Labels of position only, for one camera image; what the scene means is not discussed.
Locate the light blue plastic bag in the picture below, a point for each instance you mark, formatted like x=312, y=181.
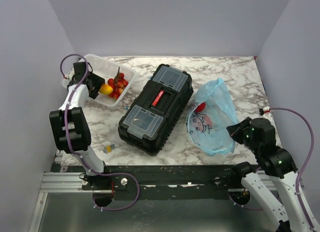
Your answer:
x=207, y=129

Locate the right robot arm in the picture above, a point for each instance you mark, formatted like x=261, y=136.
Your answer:
x=289, y=212

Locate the red fake cherry tomatoes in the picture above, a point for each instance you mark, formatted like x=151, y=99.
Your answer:
x=118, y=84

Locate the orange fake fruit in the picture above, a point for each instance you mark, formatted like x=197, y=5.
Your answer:
x=105, y=89

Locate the white perforated plastic basket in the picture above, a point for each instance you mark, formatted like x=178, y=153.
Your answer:
x=110, y=69

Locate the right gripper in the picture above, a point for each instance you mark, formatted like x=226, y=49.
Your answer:
x=235, y=130

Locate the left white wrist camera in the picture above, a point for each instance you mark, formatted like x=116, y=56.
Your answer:
x=69, y=75

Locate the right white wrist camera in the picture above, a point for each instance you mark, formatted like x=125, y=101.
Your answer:
x=264, y=110

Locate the red fake apple in bag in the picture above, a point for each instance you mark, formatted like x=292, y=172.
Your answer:
x=200, y=107

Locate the black plastic toolbox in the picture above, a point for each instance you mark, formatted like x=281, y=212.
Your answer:
x=153, y=115

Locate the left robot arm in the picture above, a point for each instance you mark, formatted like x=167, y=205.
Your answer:
x=69, y=126

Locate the black mounting base rail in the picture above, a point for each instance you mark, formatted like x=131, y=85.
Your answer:
x=161, y=182

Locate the small yellow metal connector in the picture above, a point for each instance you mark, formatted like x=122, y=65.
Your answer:
x=109, y=149

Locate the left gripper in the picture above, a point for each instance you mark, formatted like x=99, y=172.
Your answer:
x=98, y=81

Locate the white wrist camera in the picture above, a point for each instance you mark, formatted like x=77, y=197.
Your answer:
x=69, y=75
x=264, y=110

